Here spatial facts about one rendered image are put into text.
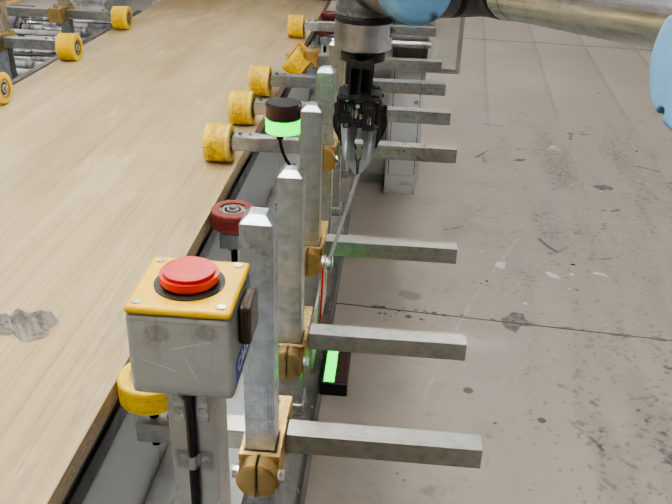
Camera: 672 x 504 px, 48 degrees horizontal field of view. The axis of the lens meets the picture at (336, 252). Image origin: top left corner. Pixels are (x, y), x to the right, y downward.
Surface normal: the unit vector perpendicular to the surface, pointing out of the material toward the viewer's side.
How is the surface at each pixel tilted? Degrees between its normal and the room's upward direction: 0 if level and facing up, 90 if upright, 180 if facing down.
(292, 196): 90
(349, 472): 0
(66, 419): 0
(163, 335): 90
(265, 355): 90
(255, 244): 90
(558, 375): 0
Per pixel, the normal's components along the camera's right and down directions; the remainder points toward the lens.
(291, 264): -0.08, 0.46
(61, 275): 0.04, -0.88
